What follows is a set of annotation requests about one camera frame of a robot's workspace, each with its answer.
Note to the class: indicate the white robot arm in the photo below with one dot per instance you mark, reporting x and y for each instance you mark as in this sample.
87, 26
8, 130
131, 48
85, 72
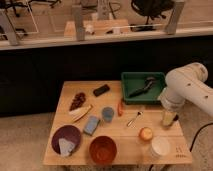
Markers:
187, 83

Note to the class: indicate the orange brown bowl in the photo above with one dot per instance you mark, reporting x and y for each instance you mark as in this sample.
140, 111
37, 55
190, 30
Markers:
103, 150

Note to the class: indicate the grey cloth in bowl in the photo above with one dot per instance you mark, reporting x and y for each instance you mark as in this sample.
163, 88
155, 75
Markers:
66, 147

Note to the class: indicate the black rectangular block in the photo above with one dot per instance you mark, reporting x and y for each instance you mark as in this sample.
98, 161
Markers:
101, 90

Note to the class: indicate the orange carrot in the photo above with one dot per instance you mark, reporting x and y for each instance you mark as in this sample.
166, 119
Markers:
120, 108

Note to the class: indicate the blue cup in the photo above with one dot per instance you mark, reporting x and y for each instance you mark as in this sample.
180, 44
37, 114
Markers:
107, 114

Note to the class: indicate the green plastic tray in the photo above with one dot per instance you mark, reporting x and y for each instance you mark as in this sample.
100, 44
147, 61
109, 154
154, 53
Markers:
134, 80

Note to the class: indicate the pale banana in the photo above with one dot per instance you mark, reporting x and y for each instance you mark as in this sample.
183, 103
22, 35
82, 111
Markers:
79, 112

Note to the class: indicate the metal spoon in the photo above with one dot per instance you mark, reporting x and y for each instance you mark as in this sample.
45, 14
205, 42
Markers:
133, 119

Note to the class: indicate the red yellow apple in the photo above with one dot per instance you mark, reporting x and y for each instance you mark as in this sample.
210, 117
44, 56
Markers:
146, 134

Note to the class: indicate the small metal cup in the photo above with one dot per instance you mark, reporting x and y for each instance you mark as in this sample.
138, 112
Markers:
169, 118

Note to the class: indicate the black office chair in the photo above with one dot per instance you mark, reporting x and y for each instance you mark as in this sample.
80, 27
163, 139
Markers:
152, 8

